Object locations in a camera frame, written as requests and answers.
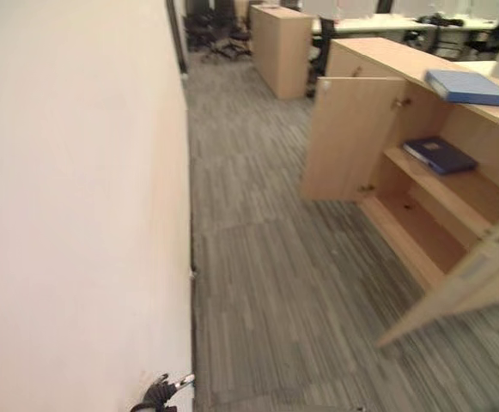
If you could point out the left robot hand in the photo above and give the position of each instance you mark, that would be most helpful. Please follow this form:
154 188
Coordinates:
158 392

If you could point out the cabinet door with lock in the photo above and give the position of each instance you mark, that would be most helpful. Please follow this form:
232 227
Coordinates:
352 137

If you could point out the cabinet door with label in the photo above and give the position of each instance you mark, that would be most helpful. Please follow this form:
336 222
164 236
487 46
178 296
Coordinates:
459 283

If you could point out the open wooden office cabinet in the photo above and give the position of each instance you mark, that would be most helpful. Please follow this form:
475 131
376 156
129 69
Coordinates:
425 163

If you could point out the wooden cabinet shelf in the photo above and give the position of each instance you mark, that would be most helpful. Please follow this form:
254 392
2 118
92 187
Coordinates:
446 189

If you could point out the pile of black office chairs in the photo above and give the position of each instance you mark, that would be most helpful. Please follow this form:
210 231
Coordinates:
219 32

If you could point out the tall wooden cabinet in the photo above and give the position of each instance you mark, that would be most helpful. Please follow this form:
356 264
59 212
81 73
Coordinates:
280 47

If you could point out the dark blue folder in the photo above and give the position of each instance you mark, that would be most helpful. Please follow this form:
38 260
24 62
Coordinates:
440 155

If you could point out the black office chair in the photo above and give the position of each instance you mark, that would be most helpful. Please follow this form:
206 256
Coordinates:
491 34
320 51

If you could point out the white office desk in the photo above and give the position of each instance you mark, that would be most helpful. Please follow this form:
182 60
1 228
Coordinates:
373 23
478 24

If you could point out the light blue box folder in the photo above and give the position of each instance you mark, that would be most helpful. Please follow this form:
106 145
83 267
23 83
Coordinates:
468 87

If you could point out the black items on desk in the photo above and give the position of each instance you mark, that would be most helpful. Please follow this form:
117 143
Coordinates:
440 19

